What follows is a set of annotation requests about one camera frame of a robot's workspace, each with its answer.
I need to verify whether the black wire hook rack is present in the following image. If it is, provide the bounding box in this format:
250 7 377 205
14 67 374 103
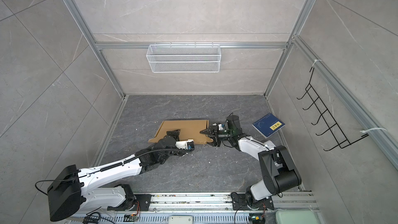
296 67 369 152

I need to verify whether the white wire mesh basket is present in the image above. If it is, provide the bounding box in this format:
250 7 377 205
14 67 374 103
146 44 222 73

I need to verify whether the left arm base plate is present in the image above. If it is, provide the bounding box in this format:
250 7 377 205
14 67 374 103
107 194 152 211

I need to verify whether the white device bottom edge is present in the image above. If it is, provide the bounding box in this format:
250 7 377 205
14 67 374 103
168 215 193 224

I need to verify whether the brown cardboard box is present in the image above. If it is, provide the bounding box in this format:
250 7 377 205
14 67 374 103
148 120 213 145

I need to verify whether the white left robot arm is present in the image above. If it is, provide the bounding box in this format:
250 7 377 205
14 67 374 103
47 130 194 222

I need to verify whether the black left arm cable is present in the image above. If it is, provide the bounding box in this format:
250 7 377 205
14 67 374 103
99 148 193 172

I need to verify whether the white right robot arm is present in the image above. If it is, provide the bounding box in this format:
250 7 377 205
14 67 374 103
200 115 302 203

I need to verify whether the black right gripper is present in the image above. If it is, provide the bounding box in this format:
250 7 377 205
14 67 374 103
200 125 234 147

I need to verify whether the green box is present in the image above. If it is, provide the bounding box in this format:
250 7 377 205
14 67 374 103
275 210 319 224

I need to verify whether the blue book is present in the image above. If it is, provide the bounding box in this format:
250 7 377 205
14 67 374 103
252 113 285 138

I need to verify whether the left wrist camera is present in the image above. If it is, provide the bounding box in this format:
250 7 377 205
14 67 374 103
176 139 194 151

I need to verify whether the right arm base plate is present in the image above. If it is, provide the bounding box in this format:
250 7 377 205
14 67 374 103
230 192 275 211

